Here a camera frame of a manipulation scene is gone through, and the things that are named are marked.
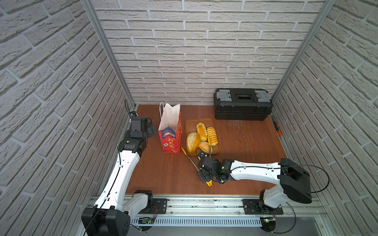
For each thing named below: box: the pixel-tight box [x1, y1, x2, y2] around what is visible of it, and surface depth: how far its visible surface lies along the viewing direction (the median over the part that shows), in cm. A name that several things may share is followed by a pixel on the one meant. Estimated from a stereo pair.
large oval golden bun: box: [186, 131, 202, 153], surface depth 93 cm
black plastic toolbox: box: [213, 88, 274, 121], surface depth 104 cm
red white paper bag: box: [158, 102, 183, 155], surface depth 86 cm
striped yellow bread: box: [206, 126, 219, 147], surface depth 100 cm
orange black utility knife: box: [271, 115, 283, 136], surface depth 112 cm
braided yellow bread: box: [196, 122, 208, 142], surface depth 101 cm
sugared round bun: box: [199, 141, 213, 154], surface depth 92 cm
